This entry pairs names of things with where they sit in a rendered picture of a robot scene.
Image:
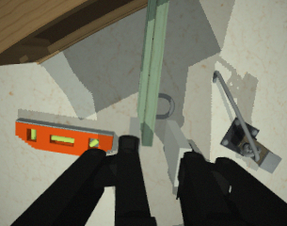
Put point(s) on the orange spirit level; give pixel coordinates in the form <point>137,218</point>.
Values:
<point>59,138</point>

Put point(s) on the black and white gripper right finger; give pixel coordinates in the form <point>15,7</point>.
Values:
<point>198,181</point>

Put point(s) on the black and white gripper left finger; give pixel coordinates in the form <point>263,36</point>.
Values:
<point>69,200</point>

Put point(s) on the brown wooden cabinet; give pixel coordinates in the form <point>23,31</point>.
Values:
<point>22,20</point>

